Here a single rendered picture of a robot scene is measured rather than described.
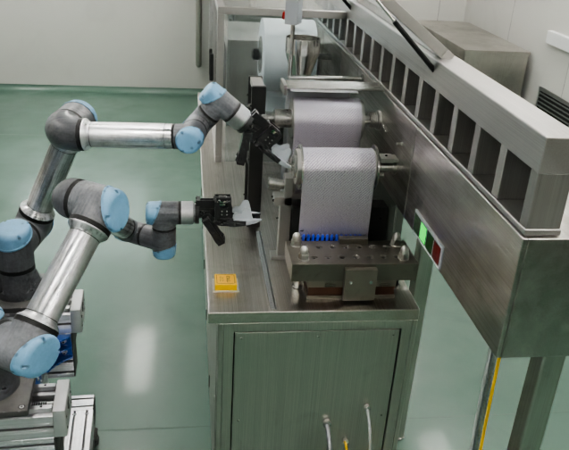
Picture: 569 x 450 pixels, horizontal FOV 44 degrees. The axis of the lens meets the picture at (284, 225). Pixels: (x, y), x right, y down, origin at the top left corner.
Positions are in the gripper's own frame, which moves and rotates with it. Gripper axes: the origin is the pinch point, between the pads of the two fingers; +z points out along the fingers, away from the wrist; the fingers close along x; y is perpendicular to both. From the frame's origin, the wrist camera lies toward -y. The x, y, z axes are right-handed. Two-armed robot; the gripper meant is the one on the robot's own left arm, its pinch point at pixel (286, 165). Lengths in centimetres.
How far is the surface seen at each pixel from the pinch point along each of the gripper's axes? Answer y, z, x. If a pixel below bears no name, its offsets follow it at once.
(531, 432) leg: 4, 68, -81
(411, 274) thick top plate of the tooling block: 4, 47, -24
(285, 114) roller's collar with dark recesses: 8.9, -4.3, 24.4
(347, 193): 7.0, 20.4, -4.4
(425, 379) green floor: -45, 143, 48
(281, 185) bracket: -6.7, 5.0, 3.7
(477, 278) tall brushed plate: 23, 29, -72
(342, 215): 0.3, 24.7, -4.5
